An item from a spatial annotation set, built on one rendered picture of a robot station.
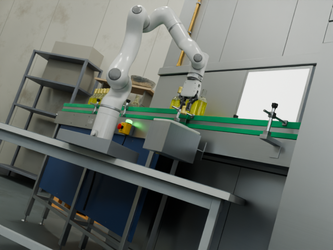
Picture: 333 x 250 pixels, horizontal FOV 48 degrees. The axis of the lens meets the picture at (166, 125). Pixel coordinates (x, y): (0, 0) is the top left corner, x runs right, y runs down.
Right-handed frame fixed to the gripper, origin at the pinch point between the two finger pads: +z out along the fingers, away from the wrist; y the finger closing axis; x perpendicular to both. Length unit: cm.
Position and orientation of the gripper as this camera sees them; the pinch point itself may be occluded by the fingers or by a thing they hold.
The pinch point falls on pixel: (185, 106)
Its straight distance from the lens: 203.5
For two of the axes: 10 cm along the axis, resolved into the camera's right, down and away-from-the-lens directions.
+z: -3.0, 9.4, -1.6
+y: -7.4, -1.2, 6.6
